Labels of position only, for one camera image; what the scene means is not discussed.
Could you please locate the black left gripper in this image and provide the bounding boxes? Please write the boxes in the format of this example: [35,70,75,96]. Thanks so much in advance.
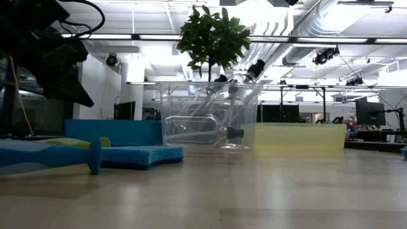
[18,0,95,108]

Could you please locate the blue toothbrush handle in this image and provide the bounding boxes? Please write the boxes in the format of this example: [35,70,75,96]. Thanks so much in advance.
[0,137,103,176]

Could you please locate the black computer monitor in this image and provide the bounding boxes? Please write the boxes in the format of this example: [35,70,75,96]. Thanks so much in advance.
[113,101,136,121]
[260,104,300,123]
[355,96,387,127]

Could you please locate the long ceiling light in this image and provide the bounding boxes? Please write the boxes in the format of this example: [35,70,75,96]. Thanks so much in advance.
[247,36,407,45]
[62,33,182,41]

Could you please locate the teal plastic bin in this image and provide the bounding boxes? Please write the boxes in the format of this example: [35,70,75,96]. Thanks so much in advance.
[64,119,163,147]

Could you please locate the clear plastic bin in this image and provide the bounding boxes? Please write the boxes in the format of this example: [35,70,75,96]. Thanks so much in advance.
[155,81,264,151]

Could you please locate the potted green plant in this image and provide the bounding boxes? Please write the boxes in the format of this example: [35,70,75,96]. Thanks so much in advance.
[176,4,252,83]

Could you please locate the yellow plastic bin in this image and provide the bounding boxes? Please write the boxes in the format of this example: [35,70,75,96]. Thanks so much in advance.
[241,122,348,152]

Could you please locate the black ceiling track lights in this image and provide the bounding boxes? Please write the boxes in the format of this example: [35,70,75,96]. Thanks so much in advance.
[312,46,341,66]

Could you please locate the yellow hanging cable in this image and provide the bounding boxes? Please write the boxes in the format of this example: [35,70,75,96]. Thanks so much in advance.
[8,56,35,137]

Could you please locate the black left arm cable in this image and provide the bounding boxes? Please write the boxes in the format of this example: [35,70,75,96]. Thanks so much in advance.
[59,0,106,38]

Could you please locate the silver ventilation duct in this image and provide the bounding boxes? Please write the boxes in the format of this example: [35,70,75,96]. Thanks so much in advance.
[281,0,344,67]

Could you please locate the black background table frame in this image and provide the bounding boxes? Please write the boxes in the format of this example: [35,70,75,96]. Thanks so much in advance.
[276,84,328,124]

